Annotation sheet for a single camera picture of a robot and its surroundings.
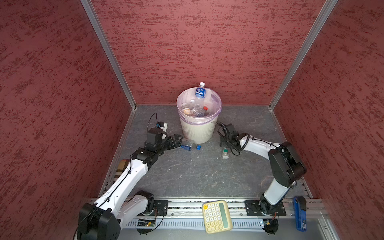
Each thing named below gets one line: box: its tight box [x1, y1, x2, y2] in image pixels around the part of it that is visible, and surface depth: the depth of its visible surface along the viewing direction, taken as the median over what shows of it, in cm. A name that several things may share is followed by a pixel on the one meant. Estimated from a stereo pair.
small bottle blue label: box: [192, 82, 206, 117], surface depth 89 cm
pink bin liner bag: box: [176, 87, 223, 125], surface depth 90 cm
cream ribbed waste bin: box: [180, 117, 218, 144], surface depth 91 cm
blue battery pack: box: [293, 196, 307, 232], surface depth 72 cm
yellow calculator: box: [202, 200, 233, 234], surface depth 71 cm
